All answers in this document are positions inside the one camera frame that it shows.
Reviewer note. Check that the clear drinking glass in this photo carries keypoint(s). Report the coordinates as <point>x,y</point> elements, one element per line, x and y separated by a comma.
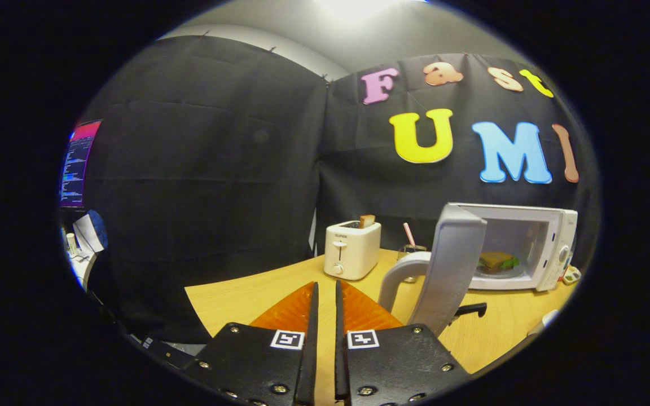
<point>409,251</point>

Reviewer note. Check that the white paper sheet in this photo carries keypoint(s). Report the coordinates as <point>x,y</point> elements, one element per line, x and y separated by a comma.
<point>87,234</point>

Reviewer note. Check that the white toaster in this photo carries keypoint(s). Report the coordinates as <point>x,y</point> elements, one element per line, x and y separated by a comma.
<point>353,254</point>

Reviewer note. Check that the toasted bread slice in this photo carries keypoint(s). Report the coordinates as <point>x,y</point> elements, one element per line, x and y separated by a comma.
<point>367,221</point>

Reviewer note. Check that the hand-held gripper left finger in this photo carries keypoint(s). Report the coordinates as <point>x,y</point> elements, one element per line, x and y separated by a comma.
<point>309,349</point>

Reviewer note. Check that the lettuce sandwich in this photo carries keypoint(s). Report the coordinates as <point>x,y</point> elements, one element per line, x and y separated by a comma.
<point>494,260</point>

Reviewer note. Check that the computer monitor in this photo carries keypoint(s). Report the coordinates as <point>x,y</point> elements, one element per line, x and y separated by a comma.
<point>77,169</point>

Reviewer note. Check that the white microwave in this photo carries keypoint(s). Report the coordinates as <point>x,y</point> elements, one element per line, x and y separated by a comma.
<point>550,237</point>

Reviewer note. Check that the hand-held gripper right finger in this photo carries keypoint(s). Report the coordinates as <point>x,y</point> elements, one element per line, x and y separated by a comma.
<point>341,349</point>

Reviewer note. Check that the pink straw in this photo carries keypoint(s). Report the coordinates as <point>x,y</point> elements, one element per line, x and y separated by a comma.
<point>408,234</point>

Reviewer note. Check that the white divided bean dish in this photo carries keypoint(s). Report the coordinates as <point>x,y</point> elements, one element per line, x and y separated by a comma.
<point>572,275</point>

